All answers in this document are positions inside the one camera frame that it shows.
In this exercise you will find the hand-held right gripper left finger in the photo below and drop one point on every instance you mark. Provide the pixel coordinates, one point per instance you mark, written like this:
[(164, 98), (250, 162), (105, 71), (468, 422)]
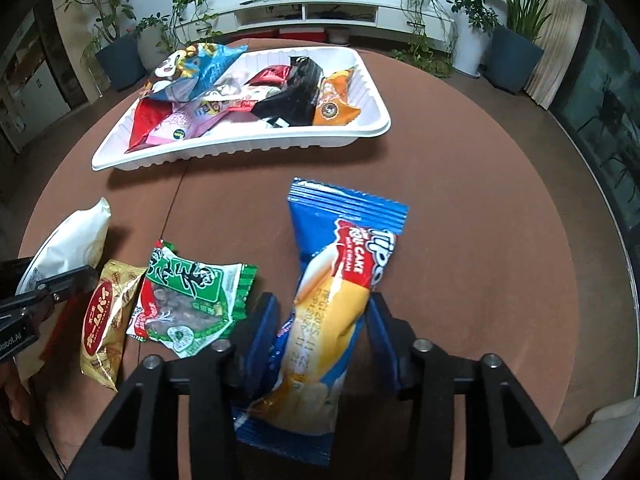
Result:
[(262, 345)]

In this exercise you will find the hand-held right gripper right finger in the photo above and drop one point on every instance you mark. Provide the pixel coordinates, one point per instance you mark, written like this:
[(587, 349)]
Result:
[(382, 345)]

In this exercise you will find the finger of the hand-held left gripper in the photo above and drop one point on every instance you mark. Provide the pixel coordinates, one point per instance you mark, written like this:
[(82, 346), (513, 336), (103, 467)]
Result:
[(70, 280), (12, 277)]

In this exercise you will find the blue cake roll packet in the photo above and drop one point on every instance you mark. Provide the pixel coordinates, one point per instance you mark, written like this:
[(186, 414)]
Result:
[(325, 285)]

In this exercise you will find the white plastic tray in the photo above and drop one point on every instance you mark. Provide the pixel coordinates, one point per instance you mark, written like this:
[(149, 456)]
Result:
[(370, 105)]

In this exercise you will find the small red white packet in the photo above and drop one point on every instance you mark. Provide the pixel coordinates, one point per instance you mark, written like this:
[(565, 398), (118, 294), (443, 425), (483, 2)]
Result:
[(245, 105)]

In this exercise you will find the black snack packet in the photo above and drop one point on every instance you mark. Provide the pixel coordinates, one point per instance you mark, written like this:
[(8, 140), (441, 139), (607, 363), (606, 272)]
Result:
[(290, 100)]

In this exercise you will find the panda print snack bag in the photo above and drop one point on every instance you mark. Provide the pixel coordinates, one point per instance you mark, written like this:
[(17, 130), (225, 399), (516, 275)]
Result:
[(200, 70)]

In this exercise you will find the dark red snack packet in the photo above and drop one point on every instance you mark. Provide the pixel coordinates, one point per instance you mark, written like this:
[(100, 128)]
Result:
[(270, 75)]

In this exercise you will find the person's left hand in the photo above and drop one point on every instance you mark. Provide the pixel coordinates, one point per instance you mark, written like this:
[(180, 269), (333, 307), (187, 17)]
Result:
[(12, 395)]

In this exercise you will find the gold snack packet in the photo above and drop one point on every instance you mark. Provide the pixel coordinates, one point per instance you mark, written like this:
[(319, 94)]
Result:
[(102, 330)]

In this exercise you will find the green snack packet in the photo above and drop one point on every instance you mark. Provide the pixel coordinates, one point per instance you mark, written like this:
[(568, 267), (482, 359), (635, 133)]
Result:
[(195, 290)]

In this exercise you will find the pink snack packet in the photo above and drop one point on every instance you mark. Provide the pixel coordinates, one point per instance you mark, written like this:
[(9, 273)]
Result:
[(185, 122)]

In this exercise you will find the tall plant in dark pot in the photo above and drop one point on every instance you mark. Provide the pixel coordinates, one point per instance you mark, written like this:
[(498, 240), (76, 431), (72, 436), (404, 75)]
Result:
[(117, 62)]

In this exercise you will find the white cloth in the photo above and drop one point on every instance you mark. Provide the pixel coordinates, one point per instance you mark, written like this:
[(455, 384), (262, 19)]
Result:
[(600, 440)]

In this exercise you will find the small plant in white pot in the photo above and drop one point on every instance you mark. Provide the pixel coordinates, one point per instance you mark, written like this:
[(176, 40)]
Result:
[(152, 47)]

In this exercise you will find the trailing vine plant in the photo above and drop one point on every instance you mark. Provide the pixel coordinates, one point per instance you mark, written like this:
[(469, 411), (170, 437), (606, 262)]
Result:
[(192, 5)]

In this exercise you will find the bushy plant in white pot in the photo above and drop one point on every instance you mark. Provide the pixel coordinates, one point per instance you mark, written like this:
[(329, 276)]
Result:
[(470, 50)]

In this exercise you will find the red storage box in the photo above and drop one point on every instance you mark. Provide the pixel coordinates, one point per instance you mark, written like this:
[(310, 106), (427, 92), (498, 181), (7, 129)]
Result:
[(302, 34)]

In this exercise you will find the large leafy plant dark pot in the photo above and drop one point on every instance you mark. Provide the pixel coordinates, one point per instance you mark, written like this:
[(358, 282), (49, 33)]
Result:
[(515, 60)]

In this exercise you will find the glass sliding door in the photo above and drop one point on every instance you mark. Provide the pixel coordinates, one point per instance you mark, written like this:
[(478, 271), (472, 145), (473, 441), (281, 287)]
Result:
[(600, 110)]

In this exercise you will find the white television cabinet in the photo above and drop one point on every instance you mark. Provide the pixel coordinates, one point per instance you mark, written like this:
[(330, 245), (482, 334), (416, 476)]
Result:
[(375, 17)]

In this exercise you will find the beige curtain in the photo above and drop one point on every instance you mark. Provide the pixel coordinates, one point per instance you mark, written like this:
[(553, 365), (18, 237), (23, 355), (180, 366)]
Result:
[(555, 65)]

